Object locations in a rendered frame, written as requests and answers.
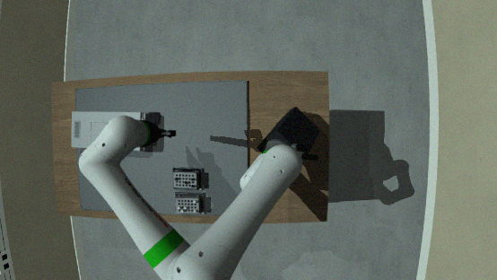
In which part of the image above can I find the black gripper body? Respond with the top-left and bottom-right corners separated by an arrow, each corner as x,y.
154,125 -> 164,143

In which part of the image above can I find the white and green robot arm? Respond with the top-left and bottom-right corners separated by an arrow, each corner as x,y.
79,112 -> 318,280

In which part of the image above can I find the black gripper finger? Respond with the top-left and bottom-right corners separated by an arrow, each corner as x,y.
160,129 -> 176,138

